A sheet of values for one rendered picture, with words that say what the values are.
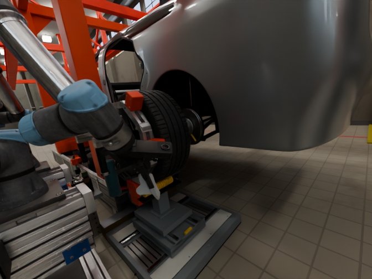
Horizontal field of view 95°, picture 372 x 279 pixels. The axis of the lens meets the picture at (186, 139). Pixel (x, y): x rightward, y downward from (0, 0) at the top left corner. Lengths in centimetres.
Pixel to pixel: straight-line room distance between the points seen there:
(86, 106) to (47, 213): 51
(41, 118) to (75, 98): 10
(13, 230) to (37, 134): 42
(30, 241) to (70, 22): 136
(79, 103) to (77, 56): 124
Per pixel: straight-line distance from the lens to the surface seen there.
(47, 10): 387
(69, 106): 38
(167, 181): 128
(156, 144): 47
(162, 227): 137
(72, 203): 80
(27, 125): 47
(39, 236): 82
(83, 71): 158
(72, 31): 165
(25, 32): 67
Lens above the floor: 106
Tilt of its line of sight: 12 degrees down
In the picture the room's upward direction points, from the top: 8 degrees counter-clockwise
